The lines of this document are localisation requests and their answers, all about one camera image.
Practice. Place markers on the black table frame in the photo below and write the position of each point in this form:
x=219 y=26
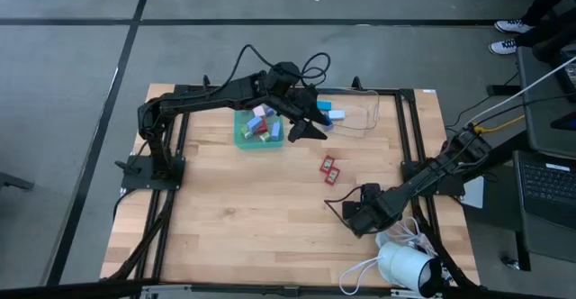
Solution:
x=405 y=123

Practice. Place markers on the dark blue box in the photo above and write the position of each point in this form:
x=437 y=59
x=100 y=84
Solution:
x=328 y=127

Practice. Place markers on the red rectangular block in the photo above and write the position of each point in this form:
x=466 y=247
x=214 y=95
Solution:
x=262 y=129

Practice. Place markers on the white paper sheet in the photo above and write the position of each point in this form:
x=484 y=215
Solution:
x=473 y=193

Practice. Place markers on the purple block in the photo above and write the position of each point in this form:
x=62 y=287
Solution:
x=270 y=110

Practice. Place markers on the green translucent tray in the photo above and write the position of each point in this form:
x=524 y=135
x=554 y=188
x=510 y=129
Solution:
x=240 y=143

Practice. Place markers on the clear plastic tray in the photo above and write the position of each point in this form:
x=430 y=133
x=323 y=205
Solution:
x=355 y=123

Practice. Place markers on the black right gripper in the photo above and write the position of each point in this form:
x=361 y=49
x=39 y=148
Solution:
x=373 y=211

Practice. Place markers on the red flat box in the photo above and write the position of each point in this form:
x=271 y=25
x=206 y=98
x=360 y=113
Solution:
x=327 y=164
x=332 y=175

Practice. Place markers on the grey cart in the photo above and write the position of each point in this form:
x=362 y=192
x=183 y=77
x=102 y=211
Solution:
x=540 y=123

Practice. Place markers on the teal box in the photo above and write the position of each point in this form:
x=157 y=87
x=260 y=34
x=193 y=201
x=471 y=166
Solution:
x=323 y=105

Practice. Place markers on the white box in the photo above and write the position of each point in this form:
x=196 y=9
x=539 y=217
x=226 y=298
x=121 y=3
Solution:
x=336 y=114

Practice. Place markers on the white cylinder device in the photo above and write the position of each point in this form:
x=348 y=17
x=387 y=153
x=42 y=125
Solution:
x=405 y=265

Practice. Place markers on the green white charger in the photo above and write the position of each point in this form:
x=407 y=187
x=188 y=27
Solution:
x=265 y=136
x=246 y=132

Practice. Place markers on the lavender block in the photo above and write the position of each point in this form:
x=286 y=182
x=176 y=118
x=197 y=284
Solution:
x=258 y=111

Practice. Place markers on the person's white shoe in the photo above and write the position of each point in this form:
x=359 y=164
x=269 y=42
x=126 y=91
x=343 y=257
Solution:
x=513 y=26
x=503 y=47

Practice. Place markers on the person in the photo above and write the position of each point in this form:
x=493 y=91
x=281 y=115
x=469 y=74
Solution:
x=546 y=2

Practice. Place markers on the light blue rectangular block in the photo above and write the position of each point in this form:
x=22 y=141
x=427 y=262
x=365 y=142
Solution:
x=275 y=131
x=254 y=123

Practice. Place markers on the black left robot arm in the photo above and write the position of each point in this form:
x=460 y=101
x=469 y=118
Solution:
x=202 y=98

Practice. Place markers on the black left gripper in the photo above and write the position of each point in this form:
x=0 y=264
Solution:
x=303 y=103

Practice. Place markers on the dark laptop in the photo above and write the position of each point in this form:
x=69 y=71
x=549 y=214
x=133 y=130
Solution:
x=546 y=184

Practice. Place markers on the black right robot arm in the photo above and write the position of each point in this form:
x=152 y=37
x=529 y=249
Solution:
x=427 y=177

